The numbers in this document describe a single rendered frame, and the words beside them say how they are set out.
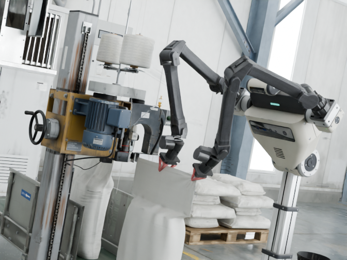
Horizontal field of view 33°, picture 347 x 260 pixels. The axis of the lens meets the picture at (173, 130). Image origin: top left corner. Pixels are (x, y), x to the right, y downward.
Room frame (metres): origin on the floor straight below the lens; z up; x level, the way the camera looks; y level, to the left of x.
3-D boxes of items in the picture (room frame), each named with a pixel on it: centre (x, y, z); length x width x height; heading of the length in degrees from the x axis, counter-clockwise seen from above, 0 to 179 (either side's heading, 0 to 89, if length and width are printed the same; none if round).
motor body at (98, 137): (2.95, 0.37, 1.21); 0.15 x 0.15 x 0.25
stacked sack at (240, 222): (6.49, -0.92, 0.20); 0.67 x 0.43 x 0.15; 128
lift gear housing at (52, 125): (3.03, 0.63, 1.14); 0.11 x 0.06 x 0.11; 38
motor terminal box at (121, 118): (2.91, 0.27, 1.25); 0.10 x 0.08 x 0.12; 153
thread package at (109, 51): (3.25, 0.42, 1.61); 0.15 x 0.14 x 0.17; 38
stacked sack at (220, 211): (6.10, -0.45, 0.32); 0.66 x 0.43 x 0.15; 130
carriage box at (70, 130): (3.16, 0.49, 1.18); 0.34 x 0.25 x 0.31; 128
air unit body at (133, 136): (3.19, 0.21, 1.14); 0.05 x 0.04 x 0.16; 128
